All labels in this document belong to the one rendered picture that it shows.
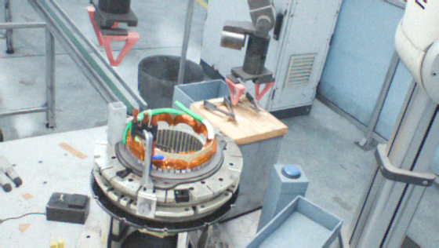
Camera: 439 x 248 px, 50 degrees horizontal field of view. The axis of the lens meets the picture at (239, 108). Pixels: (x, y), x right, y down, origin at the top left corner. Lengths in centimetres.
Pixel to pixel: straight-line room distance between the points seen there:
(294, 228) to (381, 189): 20
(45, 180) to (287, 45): 219
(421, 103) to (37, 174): 106
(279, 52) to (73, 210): 227
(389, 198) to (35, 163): 101
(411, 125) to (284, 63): 241
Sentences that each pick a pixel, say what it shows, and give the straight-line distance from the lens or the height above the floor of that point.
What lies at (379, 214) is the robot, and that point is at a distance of 108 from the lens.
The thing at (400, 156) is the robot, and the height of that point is 120.
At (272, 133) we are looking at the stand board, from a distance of 125.
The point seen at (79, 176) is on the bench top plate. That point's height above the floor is 78.
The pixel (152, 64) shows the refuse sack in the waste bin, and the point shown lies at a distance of 289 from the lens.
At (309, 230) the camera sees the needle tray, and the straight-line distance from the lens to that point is 102.
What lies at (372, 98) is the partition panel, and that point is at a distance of 349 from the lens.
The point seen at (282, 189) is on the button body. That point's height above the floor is 101.
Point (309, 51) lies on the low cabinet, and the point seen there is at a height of 57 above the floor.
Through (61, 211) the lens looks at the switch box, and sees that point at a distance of 129.
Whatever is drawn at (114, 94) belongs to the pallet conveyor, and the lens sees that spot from 196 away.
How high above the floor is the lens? 167
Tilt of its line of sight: 27 degrees down
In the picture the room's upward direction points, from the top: 11 degrees clockwise
